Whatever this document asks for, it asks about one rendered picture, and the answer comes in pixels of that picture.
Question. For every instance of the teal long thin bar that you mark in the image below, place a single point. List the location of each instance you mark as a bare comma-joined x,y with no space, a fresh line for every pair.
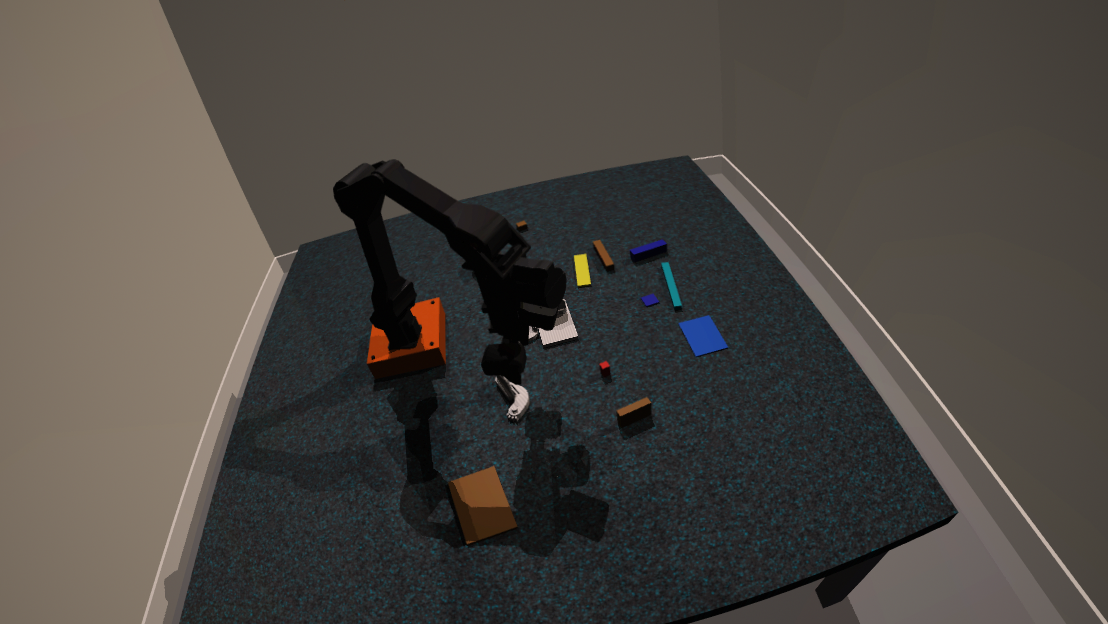
671,285

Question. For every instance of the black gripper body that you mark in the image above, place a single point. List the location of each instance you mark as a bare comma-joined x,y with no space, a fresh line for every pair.
509,357

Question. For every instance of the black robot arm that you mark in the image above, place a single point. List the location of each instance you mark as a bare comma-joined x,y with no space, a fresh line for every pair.
475,232

